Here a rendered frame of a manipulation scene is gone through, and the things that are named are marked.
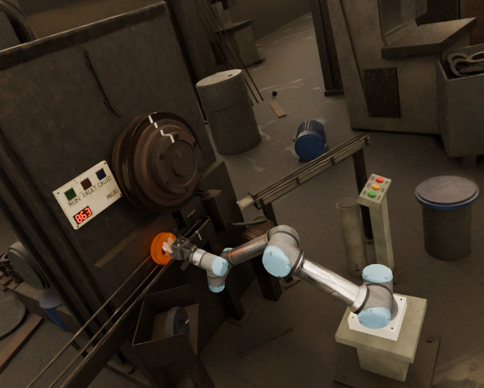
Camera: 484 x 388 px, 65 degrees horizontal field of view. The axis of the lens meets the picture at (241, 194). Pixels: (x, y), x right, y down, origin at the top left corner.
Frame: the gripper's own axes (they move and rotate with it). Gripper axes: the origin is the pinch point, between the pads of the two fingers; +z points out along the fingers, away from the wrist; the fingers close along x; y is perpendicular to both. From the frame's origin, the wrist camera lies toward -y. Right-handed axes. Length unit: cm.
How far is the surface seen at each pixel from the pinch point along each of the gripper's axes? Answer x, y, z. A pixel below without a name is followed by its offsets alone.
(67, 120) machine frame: 8, 64, 28
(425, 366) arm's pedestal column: -27, -45, -123
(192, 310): 19.0, -8.1, -30.4
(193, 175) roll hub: -23.5, 28.1, -5.3
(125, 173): 2.5, 40.8, 8.9
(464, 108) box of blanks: -214, -1, -106
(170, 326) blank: 36, 7, -35
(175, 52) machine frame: -64, 70, 30
